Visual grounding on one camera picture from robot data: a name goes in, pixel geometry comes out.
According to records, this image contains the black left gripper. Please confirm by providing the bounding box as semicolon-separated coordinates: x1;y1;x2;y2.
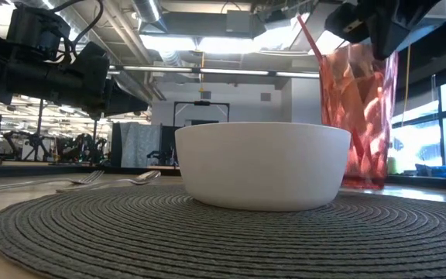
67;41;149;117

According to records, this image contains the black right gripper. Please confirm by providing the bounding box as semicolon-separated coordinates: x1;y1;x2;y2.
325;0;443;61

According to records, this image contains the white round bowl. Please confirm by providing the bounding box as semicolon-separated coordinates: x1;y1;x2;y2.
174;122;352;212

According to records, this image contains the grey partition panel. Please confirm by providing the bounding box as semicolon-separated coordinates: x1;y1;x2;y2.
119;122;162;168

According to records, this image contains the orange translucent plastic cup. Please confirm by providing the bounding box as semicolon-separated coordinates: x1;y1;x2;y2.
318;42;400;190

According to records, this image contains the black background robot rig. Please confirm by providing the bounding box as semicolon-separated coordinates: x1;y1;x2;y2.
0;129;108;164

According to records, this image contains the silver metal spoon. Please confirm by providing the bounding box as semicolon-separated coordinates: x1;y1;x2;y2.
55;170;162;194

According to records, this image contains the silver metal fork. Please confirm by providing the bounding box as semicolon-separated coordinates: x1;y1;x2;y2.
0;169;105;195

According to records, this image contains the large window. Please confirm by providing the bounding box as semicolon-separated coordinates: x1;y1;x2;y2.
388;73;446;175

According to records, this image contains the long ceiling light bar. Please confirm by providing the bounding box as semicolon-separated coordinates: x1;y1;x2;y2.
108;64;321;79

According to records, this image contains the blue object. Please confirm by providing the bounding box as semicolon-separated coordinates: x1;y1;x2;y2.
414;164;446;179

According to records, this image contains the grey round woven placemat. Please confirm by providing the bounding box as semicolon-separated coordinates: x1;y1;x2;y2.
0;184;446;279

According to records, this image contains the black gantry frame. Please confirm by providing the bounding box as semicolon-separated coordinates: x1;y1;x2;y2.
173;100;231;127

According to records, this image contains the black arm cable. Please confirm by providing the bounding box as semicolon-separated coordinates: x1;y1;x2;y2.
50;0;105;55

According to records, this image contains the silver ceiling duct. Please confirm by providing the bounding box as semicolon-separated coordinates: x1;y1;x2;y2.
132;0;170;34

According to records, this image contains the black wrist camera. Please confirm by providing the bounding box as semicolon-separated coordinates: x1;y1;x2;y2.
5;3;71;53

